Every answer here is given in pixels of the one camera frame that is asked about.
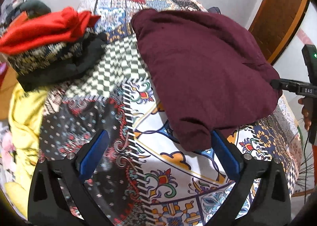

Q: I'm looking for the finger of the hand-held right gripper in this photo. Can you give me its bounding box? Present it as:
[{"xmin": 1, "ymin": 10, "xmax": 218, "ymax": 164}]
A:
[{"xmin": 270, "ymin": 79, "xmax": 299, "ymax": 94}]

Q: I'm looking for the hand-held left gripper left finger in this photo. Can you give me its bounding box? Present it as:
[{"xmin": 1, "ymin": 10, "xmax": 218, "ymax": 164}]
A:
[{"xmin": 27, "ymin": 129, "xmax": 111, "ymax": 226}]

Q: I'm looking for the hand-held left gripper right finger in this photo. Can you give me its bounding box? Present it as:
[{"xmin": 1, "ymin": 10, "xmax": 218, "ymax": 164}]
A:
[{"xmin": 210, "ymin": 129, "xmax": 291, "ymax": 226}]

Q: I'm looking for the maroon button-up shirt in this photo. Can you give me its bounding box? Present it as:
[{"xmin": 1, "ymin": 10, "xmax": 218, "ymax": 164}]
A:
[{"xmin": 130, "ymin": 9, "xmax": 283, "ymax": 152}]

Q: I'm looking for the person's right hand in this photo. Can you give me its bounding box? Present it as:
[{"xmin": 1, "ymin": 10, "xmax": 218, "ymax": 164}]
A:
[{"xmin": 298, "ymin": 97, "xmax": 312, "ymax": 131}]

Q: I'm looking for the patchwork patterned bedsheet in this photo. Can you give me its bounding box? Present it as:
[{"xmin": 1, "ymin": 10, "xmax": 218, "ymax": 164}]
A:
[{"xmin": 38, "ymin": 0, "xmax": 304, "ymax": 226}]

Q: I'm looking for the brown wooden door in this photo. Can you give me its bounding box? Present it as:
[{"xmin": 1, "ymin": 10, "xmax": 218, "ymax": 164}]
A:
[{"xmin": 249, "ymin": 0, "xmax": 310, "ymax": 66}]

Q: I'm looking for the yellow printed garment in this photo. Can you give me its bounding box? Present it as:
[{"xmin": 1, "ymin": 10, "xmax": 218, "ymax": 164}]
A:
[{"xmin": 5, "ymin": 83, "xmax": 50, "ymax": 219}]

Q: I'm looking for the pink soft toy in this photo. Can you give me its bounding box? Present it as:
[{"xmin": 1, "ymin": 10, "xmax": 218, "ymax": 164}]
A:
[{"xmin": 0, "ymin": 129, "xmax": 16, "ymax": 180}]

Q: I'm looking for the folded black garment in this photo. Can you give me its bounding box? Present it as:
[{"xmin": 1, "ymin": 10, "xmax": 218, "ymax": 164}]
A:
[{"xmin": 18, "ymin": 33, "xmax": 109, "ymax": 92}]

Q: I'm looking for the brown cardboard box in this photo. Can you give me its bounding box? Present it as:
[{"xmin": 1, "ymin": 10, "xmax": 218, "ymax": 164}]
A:
[{"xmin": 0, "ymin": 67, "xmax": 20, "ymax": 120}]

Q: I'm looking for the folded dark patterned garment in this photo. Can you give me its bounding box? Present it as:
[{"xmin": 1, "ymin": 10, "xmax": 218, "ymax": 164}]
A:
[{"xmin": 7, "ymin": 39, "xmax": 88, "ymax": 77}]

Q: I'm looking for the folded red garment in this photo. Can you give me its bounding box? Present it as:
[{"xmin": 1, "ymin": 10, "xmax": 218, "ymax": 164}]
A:
[{"xmin": 0, "ymin": 6, "xmax": 101, "ymax": 55}]

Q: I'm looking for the dark green cloth bundle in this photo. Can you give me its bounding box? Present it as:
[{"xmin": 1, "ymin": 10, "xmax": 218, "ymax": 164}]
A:
[{"xmin": 20, "ymin": 0, "xmax": 51, "ymax": 17}]

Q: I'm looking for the cluttered shelf pile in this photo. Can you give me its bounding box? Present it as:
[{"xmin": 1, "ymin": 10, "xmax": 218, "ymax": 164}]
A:
[{"xmin": 0, "ymin": 0, "xmax": 39, "ymax": 25}]

